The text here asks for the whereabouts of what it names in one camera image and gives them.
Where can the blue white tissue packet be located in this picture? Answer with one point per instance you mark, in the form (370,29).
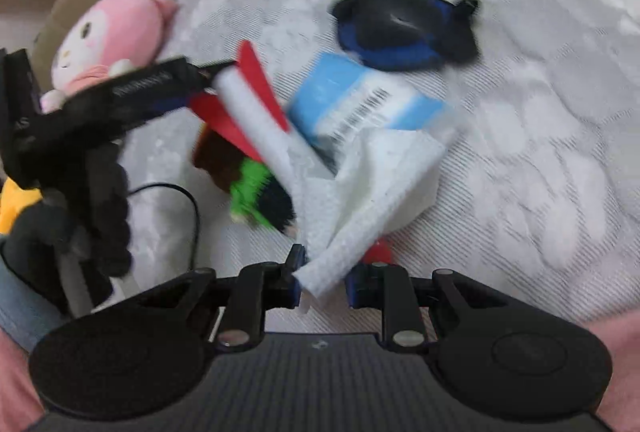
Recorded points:
(340,81)

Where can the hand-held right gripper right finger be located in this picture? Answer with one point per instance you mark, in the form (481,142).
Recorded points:
(355,287)

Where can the crochet doll green sweater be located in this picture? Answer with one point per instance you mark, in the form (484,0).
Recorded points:
(250,187)

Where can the black fuzzy cloth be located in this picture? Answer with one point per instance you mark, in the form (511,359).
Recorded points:
(105,212)

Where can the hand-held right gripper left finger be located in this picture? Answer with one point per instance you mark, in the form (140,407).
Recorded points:
(295,257)

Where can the white quilted mattress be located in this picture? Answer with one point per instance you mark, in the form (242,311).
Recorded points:
(525,111)

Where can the red white foam rocket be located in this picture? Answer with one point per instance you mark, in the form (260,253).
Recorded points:
(250,111)

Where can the yellow cloth item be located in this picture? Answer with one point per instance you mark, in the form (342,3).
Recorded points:
(15,207)

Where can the blue denim pants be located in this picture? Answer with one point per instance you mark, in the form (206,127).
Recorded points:
(20,312)

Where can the pink plush rabbit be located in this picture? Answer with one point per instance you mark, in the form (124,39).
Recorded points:
(115,31)

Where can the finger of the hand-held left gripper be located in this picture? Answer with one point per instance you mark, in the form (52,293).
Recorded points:
(217,68)
(172,104)

